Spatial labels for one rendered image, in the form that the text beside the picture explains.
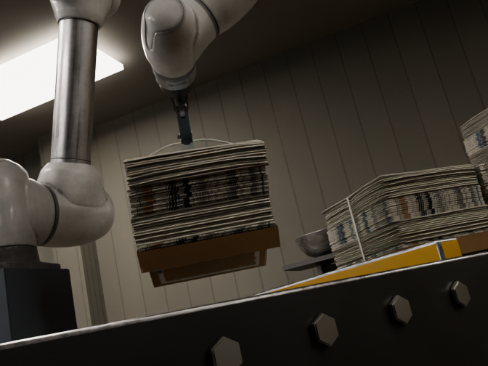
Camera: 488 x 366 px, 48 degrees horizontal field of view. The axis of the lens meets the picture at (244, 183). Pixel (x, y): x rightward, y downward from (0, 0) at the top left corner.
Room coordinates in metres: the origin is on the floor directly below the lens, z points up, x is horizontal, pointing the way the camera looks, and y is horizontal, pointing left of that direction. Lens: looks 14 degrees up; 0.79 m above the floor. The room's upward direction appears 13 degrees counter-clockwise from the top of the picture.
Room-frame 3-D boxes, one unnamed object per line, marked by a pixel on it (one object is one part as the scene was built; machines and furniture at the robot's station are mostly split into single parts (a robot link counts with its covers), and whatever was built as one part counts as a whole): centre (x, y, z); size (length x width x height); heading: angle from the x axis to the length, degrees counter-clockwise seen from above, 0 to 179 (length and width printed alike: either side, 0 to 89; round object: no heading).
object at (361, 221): (1.56, -0.41, 0.95); 0.38 x 0.29 x 0.23; 19
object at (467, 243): (1.55, -0.41, 0.86); 0.38 x 0.29 x 0.04; 19
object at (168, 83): (1.03, 0.09, 1.32); 0.09 x 0.06 x 0.09; 96
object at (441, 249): (0.64, -0.03, 0.81); 0.43 x 0.03 x 0.02; 38
